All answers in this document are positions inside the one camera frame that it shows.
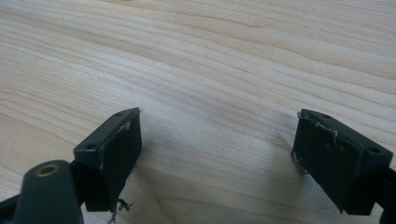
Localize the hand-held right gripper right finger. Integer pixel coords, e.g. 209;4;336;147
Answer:
291;108;394;217

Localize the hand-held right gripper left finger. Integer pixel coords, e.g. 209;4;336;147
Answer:
73;106;143;214

